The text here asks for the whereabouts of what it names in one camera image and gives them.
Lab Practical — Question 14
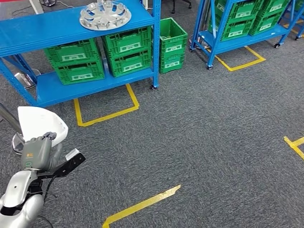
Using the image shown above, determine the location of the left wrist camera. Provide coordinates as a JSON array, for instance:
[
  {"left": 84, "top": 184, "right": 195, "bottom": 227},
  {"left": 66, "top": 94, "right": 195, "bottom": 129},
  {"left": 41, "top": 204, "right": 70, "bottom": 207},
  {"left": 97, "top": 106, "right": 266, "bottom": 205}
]
[{"left": 38, "top": 148, "right": 86, "bottom": 181}]

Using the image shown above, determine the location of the white desk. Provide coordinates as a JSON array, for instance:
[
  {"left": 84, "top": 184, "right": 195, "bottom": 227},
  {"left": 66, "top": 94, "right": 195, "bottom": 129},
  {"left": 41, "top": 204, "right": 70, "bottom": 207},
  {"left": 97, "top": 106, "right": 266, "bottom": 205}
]
[{"left": 29, "top": 0, "right": 45, "bottom": 15}]

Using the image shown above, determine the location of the black cable bundle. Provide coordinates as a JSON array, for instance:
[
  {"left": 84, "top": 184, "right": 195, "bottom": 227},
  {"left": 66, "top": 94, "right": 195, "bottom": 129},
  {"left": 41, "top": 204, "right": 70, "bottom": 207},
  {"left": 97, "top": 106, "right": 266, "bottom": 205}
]
[{"left": 39, "top": 0, "right": 57, "bottom": 8}]

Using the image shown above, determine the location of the blue metal shelf rack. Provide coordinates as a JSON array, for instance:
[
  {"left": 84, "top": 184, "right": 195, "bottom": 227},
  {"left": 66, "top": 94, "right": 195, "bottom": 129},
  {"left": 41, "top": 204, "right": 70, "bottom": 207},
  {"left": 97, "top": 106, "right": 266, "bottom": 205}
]
[
  {"left": 0, "top": 0, "right": 162, "bottom": 108},
  {"left": 189, "top": 0, "right": 304, "bottom": 70}
]

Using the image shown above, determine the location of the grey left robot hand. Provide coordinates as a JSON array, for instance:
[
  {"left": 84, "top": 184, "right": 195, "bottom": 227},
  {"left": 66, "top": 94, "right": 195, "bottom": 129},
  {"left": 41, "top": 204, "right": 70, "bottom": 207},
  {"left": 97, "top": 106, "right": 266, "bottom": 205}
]
[{"left": 21, "top": 132, "right": 63, "bottom": 172}]

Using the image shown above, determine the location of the yellow tape rectangle outline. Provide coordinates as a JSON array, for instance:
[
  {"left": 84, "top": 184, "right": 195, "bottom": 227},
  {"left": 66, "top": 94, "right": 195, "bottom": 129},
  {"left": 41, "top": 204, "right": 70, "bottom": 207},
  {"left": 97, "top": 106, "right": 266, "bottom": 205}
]
[{"left": 207, "top": 45, "right": 266, "bottom": 72}]

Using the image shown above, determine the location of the yellow tape strip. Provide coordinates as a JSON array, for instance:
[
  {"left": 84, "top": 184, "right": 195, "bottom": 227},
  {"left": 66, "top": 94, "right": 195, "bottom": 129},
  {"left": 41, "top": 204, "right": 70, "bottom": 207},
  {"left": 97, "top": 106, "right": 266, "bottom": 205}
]
[
  {"left": 284, "top": 136, "right": 304, "bottom": 161},
  {"left": 102, "top": 184, "right": 181, "bottom": 228}
]

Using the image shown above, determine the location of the white plastic part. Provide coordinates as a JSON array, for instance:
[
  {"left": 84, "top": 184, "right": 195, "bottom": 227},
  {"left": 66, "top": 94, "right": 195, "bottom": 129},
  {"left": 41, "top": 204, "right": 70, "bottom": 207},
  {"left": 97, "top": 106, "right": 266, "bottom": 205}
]
[{"left": 17, "top": 106, "right": 69, "bottom": 148}]

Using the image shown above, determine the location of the black office chair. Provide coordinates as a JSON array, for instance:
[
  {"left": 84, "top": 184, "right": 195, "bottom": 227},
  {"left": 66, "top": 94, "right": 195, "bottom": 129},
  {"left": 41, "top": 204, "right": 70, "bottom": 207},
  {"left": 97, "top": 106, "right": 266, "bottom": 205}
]
[{"left": 171, "top": 0, "right": 192, "bottom": 14}]

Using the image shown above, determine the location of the grey wheel hubcap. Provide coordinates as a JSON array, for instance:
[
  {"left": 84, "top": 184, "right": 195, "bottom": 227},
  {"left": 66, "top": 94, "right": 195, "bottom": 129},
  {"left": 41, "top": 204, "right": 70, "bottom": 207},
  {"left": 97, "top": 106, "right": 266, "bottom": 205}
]
[{"left": 79, "top": 0, "right": 132, "bottom": 31}]

